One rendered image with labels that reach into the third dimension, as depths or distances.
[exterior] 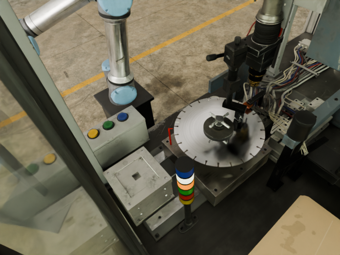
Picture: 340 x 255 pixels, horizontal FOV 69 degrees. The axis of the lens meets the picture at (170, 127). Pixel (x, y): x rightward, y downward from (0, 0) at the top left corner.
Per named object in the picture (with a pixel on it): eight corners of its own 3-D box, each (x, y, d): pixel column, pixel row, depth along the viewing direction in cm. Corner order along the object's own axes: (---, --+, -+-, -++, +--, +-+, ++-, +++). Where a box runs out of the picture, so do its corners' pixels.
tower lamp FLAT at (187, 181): (183, 187, 62) (183, 182, 59) (172, 175, 64) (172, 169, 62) (197, 177, 63) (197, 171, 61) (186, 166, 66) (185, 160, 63)
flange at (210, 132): (239, 124, 92) (239, 119, 90) (225, 144, 87) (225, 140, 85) (212, 113, 97) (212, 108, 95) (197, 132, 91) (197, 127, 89)
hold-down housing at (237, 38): (227, 97, 84) (235, 44, 68) (219, 89, 87) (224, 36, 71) (241, 91, 86) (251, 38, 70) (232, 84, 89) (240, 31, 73)
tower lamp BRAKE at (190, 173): (183, 181, 59) (182, 175, 57) (172, 169, 62) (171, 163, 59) (197, 171, 61) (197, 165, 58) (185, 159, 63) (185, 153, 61)
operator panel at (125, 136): (97, 173, 107) (85, 154, 95) (86, 157, 113) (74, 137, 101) (150, 139, 116) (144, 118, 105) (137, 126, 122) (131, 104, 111)
